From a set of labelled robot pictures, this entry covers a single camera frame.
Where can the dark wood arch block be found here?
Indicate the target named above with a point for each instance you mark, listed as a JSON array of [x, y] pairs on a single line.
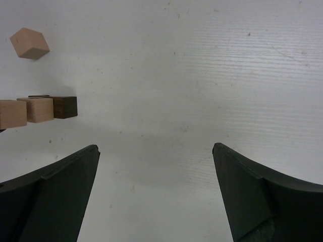
[[63, 106]]

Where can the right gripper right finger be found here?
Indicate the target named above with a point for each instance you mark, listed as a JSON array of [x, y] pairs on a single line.
[[263, 204]]

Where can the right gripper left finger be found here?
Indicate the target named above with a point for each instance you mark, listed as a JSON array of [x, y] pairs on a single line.
[[49, 203]]

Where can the light wood cube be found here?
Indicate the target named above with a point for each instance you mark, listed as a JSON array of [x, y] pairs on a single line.
[[39, 109], [13, 114], [29, 44]]

